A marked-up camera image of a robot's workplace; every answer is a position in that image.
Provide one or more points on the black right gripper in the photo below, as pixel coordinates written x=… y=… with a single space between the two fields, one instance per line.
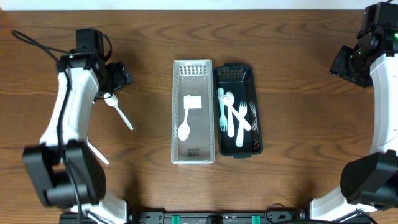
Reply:
x=339 y=62

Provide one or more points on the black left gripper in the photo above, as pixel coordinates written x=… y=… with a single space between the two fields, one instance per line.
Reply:
x=121 y=76

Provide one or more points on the white plastic spoon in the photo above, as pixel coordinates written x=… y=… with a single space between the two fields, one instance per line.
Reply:
x=98 y=154
x=230 y=115
x=112 y=100

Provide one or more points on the white plastic spoon angled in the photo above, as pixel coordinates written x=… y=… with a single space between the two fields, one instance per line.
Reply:
x=184 y=129

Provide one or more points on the black plastic perforated basket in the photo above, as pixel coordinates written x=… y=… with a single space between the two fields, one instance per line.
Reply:
x=239 y=80

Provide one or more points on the white plastic fork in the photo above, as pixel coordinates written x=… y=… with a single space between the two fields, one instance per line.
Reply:
x=240 y=118
x=240 y=134
x=223 y=120

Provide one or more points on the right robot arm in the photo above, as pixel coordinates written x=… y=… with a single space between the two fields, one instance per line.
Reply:
x=368 y=184

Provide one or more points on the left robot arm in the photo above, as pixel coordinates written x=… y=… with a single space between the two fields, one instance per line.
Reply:
x=63 y=168

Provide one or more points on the clear plastic perforated basket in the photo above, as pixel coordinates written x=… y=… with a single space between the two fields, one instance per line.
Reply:
x=193 y=89

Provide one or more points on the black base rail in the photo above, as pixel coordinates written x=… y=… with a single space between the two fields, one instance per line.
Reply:
x=273 y=216

